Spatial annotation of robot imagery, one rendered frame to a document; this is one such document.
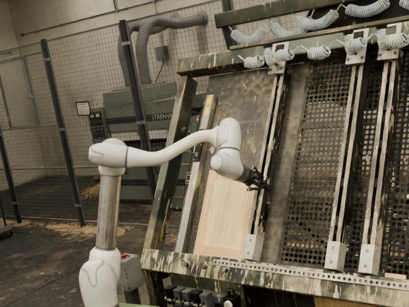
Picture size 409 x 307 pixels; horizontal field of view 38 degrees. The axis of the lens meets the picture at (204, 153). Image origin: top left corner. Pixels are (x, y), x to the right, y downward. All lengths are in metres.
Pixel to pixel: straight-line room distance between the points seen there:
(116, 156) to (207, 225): 0.79
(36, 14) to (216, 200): 9.15
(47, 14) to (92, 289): 9.32
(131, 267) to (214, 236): 0.49
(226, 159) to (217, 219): 0.62
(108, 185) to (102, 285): 0.48
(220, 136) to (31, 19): 9.63
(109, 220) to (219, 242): 0.62
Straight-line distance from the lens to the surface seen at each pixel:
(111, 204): 2.93
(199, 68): 3.61
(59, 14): 11.50
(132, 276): 3.32
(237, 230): 3.14
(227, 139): 2.76
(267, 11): 3.86
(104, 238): 2.97
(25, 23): 12.33
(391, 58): 2.92
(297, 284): 2.84
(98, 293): 2.81
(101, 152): 2.74
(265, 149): 3.11
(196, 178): 3.38
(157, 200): 3.53
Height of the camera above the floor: 1.96
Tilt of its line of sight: 10 degrees down
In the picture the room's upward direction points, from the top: 10 degrees counter-clockwise
